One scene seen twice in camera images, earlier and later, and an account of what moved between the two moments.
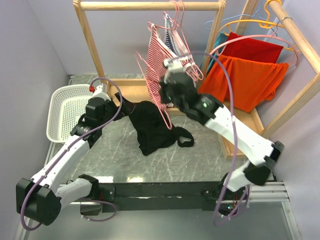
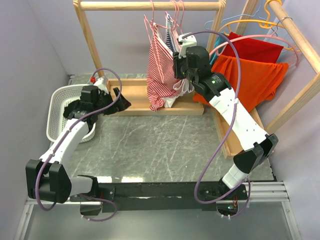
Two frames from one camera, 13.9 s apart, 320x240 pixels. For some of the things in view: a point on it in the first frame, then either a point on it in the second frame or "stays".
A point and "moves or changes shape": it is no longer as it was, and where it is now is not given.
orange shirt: (253, 82) stays
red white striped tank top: (158, 51) moves or changes shape
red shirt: (249, 49) stays
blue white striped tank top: (169, 40) stays
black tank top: (153, 132) -> (72, 107)
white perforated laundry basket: (68, 104) stays
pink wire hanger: (167, 116) -> (150, 25)
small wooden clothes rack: (130, 89) stays
